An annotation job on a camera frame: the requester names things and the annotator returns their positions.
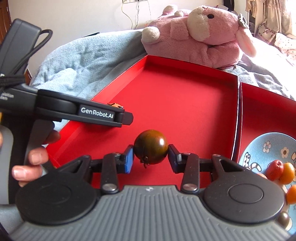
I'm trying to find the black cable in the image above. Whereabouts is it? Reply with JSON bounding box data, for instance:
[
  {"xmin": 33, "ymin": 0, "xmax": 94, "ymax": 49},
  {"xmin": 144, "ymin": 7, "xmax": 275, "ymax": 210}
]
[{"xmin": 0, "ymin": 29, "xmax": 53, "ymax": 88}]

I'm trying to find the left hand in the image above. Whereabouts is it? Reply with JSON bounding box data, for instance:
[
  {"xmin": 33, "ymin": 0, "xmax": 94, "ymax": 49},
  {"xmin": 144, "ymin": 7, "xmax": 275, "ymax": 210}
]
[{"xmin": 0, "ymin": 129, "xmax": 61, "ymax": 188}]

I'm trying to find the orange mandarin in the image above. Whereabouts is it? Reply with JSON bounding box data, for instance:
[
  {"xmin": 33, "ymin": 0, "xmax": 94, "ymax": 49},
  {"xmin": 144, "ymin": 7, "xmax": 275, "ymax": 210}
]
[{"xmin": 286, "ymin": 185, "xmax": 296, "ymax": 205}]

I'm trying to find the large dark tomato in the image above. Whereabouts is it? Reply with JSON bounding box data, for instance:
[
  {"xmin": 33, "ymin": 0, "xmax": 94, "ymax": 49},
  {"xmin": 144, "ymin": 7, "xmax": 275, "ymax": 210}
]
[{"xmin": 133, "ymin": 130, "xmax": 169, "ymax": 168}]

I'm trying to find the blue floral plate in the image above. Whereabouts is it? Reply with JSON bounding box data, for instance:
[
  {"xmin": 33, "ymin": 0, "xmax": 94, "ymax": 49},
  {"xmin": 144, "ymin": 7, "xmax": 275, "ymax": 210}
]
[{"xmin": 238, "ymin": 131, "xmax": 296, "ymax": 235}]

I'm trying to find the small yellow kumquat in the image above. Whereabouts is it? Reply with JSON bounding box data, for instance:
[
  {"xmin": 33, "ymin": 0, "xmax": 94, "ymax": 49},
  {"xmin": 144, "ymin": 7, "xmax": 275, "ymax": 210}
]
[{"xmin": 279, "ymin": 162, "xmax": 295, "ymax": 185}]

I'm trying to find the large red tray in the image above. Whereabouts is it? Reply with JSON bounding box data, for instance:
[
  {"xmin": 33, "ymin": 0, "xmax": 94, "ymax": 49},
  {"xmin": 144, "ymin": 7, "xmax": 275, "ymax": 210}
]
[{"xmin": 46, "ymin": 55, "xmax": 239, "ymax": 188}]

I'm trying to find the polka dot pillow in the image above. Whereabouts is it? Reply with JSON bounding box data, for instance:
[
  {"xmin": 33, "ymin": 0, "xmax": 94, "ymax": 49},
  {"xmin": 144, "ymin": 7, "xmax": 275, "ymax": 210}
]
[{"xmin": 274, "ymin": 33, "xmax": 296, "ymax": 66}]

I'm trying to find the red tomato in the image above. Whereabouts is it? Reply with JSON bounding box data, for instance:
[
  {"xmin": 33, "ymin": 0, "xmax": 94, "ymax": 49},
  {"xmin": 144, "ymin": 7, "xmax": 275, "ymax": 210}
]
[{"xmin": 265, "ymin": 160, "xmax": 283, "ymax": 181}]

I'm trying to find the blue fleece blanket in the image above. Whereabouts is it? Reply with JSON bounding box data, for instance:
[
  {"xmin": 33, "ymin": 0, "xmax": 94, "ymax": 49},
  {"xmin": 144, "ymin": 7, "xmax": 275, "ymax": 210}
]
[{"xmin": 30, "ymin": 30, "xmax": 295, "ymax": 99}]

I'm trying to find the pink plush bunny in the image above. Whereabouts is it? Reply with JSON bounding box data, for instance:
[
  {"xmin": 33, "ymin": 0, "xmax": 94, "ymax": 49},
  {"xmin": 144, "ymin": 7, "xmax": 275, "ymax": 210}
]
[{"xmin": 141, "ymin": 6, "xmax": 256, "ymax": 68}]

